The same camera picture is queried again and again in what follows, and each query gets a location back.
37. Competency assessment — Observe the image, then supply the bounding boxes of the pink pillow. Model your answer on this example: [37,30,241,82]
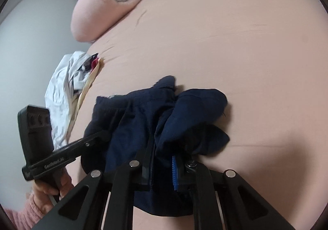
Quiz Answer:
[71,0,156,43]

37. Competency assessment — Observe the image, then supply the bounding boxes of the white crumpled garment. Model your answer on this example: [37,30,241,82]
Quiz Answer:
[45,51,96,150]

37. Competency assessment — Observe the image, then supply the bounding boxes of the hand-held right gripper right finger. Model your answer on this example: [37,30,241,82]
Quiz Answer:
[170,156,295,230]

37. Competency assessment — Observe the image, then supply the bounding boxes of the bed with pink sheet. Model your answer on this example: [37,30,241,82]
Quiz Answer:
[60,0,322,230]

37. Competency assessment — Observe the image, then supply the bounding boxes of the black and red garment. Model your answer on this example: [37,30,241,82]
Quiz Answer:
[79,52,99,71]

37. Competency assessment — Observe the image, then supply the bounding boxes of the beige garment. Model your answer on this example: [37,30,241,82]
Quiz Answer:
[67,57,105,141]

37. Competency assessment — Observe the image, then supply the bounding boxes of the person's left hand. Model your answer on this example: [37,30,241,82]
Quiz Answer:
[31,171,75,221]

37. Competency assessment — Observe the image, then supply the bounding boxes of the person's left forearm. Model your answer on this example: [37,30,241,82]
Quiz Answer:
[0,192,40,230]

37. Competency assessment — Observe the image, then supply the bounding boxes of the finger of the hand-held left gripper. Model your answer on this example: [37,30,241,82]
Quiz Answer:
[52,130,110,162]

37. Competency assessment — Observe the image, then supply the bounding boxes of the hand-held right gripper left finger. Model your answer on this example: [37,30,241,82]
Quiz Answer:
[33,135,157,230]

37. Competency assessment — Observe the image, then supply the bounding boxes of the navy shorts with white stripes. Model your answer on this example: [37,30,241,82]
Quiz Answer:
[81,76,230,218]

